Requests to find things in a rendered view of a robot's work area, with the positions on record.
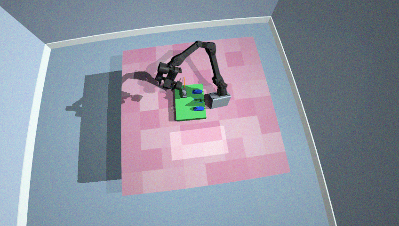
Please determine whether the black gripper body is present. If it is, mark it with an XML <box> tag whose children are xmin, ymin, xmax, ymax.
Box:
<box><xmin>155</xmin><ymin>73</ymin><xmax>182</xmax><ymax>90</ymax></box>

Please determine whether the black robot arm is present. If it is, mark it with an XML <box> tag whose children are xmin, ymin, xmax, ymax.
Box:
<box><xmin>157</xmin><ymin>41</ymin><xmax>228</xmax><ymax>96</ymax></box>

